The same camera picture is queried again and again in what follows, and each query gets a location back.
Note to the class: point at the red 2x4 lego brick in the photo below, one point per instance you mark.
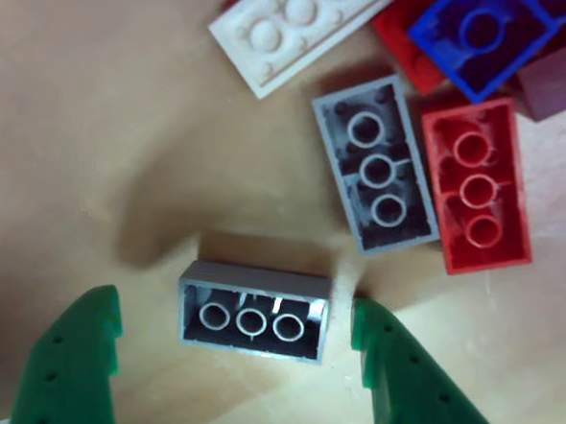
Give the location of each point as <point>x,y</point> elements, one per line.
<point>438,192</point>

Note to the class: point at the grey 2x4 lego brick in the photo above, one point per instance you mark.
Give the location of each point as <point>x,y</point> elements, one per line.
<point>335,143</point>
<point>255,277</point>

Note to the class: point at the brown long lego brick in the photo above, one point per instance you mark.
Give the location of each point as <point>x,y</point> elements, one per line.
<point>564,85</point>

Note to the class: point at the white long lego brick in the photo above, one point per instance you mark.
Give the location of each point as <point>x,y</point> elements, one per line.
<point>284,39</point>

